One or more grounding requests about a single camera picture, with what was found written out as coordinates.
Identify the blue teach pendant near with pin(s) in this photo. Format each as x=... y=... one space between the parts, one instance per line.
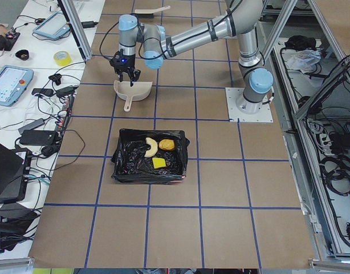
x=13 y=82

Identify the aluminium frame post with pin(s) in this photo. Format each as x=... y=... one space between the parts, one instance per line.
x=72 y=18

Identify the black power brick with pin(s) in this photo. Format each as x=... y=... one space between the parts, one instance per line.
x=38 y=137

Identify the pink bin with black bag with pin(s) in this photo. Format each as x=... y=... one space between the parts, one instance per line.
x=130 y=165

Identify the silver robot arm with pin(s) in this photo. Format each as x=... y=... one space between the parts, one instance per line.
x=239 y=20

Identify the yellow tape roll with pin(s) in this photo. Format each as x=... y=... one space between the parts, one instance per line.
x=62 y=58

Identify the yellow-brown bread roll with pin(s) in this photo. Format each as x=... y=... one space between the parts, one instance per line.
x=167 y=144

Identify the yellow-green sponge wedge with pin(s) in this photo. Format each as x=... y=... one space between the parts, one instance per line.
x=158 y=163

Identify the blue teach pendant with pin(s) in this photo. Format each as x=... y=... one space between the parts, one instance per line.
x=53 y=28
x=13 y=82

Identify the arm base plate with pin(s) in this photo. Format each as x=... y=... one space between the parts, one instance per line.
x=241 y=110

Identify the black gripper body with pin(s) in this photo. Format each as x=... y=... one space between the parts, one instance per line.
x=130 y=62

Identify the beige hand brush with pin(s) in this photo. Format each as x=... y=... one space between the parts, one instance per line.
x=151 y=11

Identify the power strip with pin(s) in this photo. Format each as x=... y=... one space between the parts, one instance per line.
x=65 y=113

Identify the beige plastic dustpan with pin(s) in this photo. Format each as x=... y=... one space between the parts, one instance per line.
x=138 y=91

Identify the blue teach pendant far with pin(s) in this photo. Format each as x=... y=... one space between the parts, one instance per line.
x=53 y=28

